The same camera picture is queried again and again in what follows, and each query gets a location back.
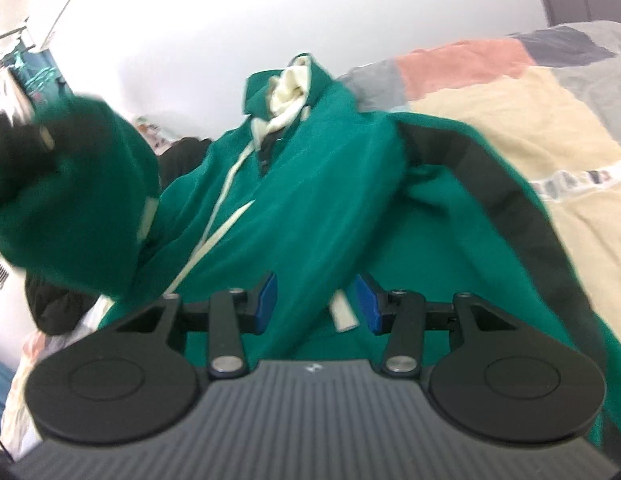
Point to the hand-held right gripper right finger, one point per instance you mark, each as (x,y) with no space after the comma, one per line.
(366,305)

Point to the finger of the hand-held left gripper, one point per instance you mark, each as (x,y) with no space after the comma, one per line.
(18,152)

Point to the black jacket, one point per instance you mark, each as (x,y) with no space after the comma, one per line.
(55,307)

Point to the rack of hanging clothes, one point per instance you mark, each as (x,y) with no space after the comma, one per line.
(25,75)

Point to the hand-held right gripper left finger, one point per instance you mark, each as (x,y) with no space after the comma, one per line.
(267,305)

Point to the green hoodie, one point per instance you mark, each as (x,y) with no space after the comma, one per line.
(315,210)

